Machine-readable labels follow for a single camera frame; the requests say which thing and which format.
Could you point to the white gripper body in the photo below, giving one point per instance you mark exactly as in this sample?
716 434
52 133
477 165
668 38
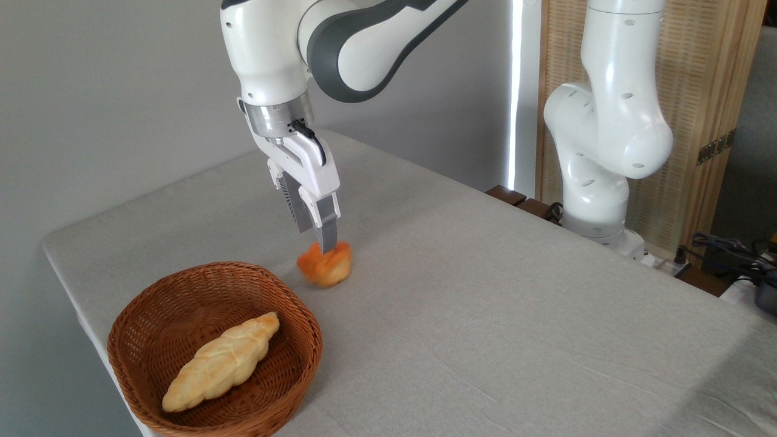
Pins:
312 173

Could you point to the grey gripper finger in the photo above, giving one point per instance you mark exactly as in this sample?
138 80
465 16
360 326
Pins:
326 224
291 203

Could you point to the orange bread roll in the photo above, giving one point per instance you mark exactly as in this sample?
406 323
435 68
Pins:
328 270

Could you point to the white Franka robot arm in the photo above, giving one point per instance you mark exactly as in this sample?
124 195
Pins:
267 48

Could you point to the long pale braided bread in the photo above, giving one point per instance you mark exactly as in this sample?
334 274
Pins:
218 364

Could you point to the dark brown wooden block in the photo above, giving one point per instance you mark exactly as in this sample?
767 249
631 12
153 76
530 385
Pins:
505 194
537 209

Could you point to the grey tablecloth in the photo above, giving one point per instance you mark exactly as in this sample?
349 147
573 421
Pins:
485 334

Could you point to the brown wicker basket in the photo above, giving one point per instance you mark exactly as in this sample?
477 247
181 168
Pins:
145 352

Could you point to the white power strip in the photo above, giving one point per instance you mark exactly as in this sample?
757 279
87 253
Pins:
668 265

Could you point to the metal screen hinge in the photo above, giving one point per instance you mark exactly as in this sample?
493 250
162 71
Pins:
716 147

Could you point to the dark grey box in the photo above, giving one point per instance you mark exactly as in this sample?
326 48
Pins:
768 298

